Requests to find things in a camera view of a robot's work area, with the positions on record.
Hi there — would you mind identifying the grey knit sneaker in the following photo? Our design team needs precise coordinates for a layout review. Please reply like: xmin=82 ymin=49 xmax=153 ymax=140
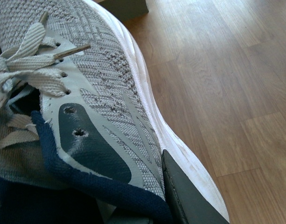
xmin=0 ymin=0 xmax=230 ymax=224

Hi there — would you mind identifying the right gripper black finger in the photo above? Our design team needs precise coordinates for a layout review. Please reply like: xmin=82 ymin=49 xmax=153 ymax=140
xmin=161 ymin=150 xmax=228 ymax=224

